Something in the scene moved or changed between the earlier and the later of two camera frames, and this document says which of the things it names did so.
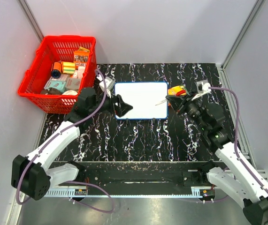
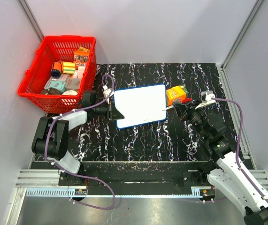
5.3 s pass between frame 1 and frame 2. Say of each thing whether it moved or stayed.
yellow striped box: stayed
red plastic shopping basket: stayed
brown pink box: stayed
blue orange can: stayed
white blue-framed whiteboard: moved
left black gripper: moved
